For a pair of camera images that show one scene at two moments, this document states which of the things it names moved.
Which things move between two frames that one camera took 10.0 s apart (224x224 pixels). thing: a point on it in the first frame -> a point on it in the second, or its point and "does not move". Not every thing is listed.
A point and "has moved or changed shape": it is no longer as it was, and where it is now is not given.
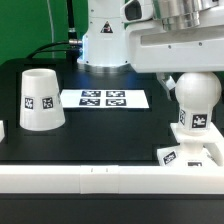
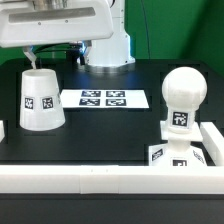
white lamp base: x=202 y=150 has moved or changed shape
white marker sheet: x=103 y=98 does not move
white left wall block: x=2 y=131 does not move
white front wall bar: x=96 y=180 does not move
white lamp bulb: x=196 y=94 has moved or changed shape
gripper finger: x=168 y=83 -> x=30 y=53
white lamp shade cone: x=41 y=105 does not move
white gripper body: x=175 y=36 -> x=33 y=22
